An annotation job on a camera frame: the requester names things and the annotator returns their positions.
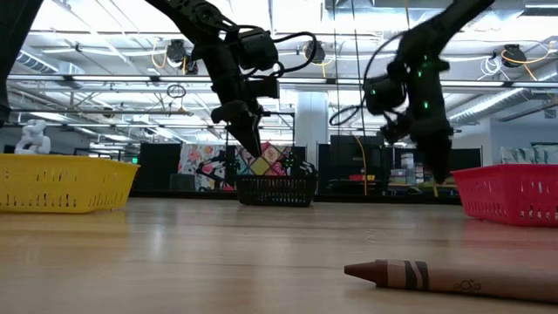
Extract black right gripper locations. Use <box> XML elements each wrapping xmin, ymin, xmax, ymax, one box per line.
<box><xmin>379</xmin><ymin>56</ymin><xmax>455</xmax><ymax>185</ymax></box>

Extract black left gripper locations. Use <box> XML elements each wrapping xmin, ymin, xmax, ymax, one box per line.
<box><xmin>190</xmin><ymin>41</ymin><xmax>281</xmax><ymax>159</ymax></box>

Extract black divider panel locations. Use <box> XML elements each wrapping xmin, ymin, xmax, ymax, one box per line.
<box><xmin>138</xmin><ymin>142</ymin><xmax>182</xmax><ymax>193</ymax></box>
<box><xmin>385</xmin><ymin>147</ymin><xmax>483</xmax><ymax>174</ymax></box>

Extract stacked storage bins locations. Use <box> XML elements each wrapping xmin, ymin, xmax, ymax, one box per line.
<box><xmin>389</xmin><ymin>152</ymin><xmax>435</xmax><ymax>187</ymax></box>

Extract colourful patchwork quilt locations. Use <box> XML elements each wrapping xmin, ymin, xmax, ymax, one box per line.
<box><xmin>234</xmin><ymin>141</ymin><xmax>294</xmax><ymax>178</ymax></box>

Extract floral patterned cloth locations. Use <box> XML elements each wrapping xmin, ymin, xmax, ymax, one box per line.
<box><xmin>177</xmin><ymin>143</ymin><xmax>228</xmax><ymax>193</ymax></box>

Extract black plastic basket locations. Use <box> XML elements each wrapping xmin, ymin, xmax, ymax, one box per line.
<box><xmin>235</xmin><ymin>174</ymin><xmax>319</xmax><ymax>208</ymax></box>

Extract white structural column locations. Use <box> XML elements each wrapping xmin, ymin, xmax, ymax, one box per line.
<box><xmin>295</xmin><ymin>91</ymin><xmax>330</xmax><ymax>169</ymax></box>

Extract red plastic basket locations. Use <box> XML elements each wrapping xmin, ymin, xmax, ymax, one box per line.
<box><xmin>451</xmin><ymin>164</ymin><xmax>558</xmax><ymax>228</ymax></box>

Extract black cabinet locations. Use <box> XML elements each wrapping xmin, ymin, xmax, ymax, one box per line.
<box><xmin>317</xmin><ymin>133</ymin><xmax>387</xmax><ymax>196</ymax></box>

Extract teal patterned cloth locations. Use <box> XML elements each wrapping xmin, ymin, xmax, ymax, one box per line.
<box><xmin>500</xmin><ymin>143</ymin><xmax>558</xmax><ymax>166</ymax></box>

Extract brown crayon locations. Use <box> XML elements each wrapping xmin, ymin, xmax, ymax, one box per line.
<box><xmin>343</xmin><ymin>259</ymin><xmax>558</xmax><ymax>305</ymax></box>

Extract long ceiling light strip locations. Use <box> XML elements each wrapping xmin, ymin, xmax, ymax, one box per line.
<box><xmin>0</xmin><ymin>73</ymin><xmax>558</xmax><ymax>89</ymax></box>

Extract yellow plastic basket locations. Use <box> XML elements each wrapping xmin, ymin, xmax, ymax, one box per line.
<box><xmin>0</xmin><ymin>153</ymin><xmax>140</xmax><ymax>215</ymax></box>

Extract white robot figure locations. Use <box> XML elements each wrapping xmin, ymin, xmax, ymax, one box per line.
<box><xmin>14</xmin><ymin>119</ymin><xmax>52</xmax><ymax>156</ymax></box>

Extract yellow cable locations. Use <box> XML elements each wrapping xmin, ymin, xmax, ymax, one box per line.
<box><xmin>403</xmin><ymin>0</ymin><xmax>439</xmax><ymax>198</ymax></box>

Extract black robot station frame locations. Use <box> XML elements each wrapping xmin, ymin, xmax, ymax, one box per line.
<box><xmin>224</xmin><ymin>110</ymin><xmax>296</xmax><ymax>193</ymax></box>

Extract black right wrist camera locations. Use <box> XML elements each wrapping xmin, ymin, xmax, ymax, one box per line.
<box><xmin>363</xmin><ymin>74</ymin><xmax>407</xmax><ymax>116</ymax></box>

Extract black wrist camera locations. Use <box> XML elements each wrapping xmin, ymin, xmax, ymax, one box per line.
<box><xmin>363</xmin><ymin>74</ymin><xmax>407</xmax><ymax>116</ymax></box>
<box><xmin>237</xmin><ymin>27</ymin><xmax>280</xmax><ymax>72</ymax></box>

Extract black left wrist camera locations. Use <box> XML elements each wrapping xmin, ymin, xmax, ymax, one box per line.
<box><xmin>237</xmin><ymin>27</ymin><xmax>280</xmax><ymax>72</ymax></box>

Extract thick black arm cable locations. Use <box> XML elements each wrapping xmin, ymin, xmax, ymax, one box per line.
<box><xmin>328</xmin><ymin>29</ymin><xmax>409</xmax><ymax>127</ymax></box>

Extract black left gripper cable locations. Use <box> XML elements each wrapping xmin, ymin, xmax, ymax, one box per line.
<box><xmin>237</xmin><ymin>24</ymin><xmax>319</xmax><ymax>79</ymax></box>

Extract thin black hanging cable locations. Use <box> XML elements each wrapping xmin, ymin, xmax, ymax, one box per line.
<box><xmin>331</xmin><ymin>0</ymin><xmax>342</xmax><ymax>136</ymax></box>

